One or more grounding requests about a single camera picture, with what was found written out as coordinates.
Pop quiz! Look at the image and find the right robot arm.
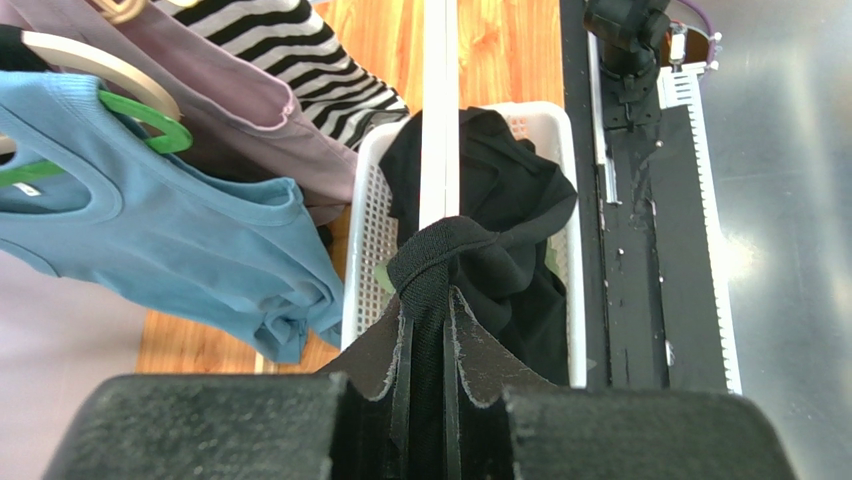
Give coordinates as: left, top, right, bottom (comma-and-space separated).
583, 0, 670, 131

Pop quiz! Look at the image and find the white plastic basket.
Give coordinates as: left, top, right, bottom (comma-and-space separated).
340, 101, 590, 388

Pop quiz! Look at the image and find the black tank top on cream hanger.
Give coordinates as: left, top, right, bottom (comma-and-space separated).
0, 23, 334, 251

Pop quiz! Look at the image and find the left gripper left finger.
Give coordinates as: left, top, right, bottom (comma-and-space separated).
43, 292, 407, 480

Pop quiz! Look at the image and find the green plastic hanger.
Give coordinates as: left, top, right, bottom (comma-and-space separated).
0, 89, 194, 189

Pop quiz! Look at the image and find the green tank top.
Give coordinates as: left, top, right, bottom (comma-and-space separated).
373, 240, 559, 294

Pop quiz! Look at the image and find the cream plastic hanger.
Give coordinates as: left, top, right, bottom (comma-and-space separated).
1, 25, 193, 154

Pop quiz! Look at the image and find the light wooden hanger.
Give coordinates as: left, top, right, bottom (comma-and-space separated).
90, 0, 199, 25

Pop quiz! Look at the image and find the pink plastic hanger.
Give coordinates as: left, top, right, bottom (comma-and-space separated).
419, 0, 460, 229

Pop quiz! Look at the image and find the wooden clothes rack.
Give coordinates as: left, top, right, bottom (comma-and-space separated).
254, 353, 279, 375

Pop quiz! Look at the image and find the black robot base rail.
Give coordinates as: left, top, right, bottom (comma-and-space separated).
559, 1, 742, 394

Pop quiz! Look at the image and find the black white striped tank top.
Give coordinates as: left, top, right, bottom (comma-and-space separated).
154, 0, 409, 150

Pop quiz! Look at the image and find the blue tank top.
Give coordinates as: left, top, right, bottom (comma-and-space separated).
1, 72, 343, 363

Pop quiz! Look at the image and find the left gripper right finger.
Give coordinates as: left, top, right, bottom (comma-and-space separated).
445, 289, 800, 480

